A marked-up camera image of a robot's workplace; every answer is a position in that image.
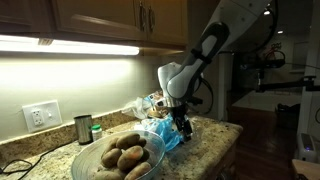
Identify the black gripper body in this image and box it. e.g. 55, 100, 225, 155
169, 103, 190, 126

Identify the clear blue plastic potato bag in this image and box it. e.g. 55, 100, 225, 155
133, 112, 201, 154

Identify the clear glass bowl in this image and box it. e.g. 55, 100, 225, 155
70, 129, 167, 180

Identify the white thin plastic bag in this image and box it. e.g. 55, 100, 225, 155
121, 96, 153, 120

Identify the clear container with food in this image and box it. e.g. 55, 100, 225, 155
143, 91, 174, 119

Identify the brown russet potato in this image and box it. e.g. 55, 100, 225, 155
101, 137, 119, 156
100, 147, 123, 168
115, 133, 141, 150
116, 145, 145, 172
124, 161, 153, 180
137, 137, 148, 148

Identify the white bottle with green cap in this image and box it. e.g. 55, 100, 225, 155
91, 124, 104, 142

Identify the metal cup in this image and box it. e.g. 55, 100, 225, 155
73, 114, 94, 145

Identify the black bin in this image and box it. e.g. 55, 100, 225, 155
275, 103, 301, 130

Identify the under-cabinet light strip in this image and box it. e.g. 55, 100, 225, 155
0, 34, 140, 56

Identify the white floor appliance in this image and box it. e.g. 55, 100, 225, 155
297, 132, 317, 163

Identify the light wooden board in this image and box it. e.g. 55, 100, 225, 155
292, 158, 320, 180

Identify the wooden upper cabinet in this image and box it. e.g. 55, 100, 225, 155
0, 0, 189, 56

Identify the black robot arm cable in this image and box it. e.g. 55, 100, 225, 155
191, 75, 215, 116

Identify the dark cabinet door handle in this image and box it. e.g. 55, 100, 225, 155
148, 5, 156, 33
139, 2, 148, 33

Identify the black exterior camera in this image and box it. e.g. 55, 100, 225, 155
239, 59, 287, 70

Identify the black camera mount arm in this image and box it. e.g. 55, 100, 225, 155
254, 75, 320, 94

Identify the red wall decoration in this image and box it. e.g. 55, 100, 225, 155
264, 41, 285, 61

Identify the white outlet switch plate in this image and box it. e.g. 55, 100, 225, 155
21, 99, 64, 134

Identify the thin black power cable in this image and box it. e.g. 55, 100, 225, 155
0, 141, 69, 176

